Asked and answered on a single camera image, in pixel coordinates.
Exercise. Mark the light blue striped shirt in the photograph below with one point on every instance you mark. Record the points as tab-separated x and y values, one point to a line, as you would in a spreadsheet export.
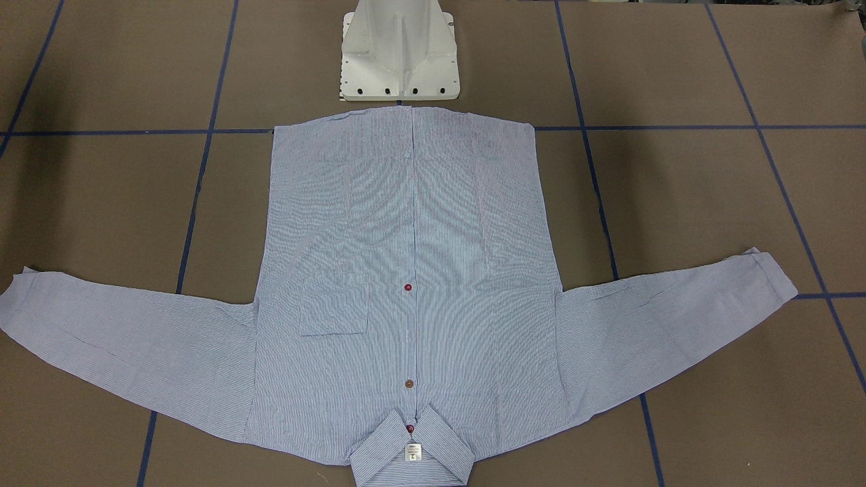
409	318

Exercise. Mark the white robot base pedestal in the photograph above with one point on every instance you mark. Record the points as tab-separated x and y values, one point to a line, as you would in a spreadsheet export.
399	51

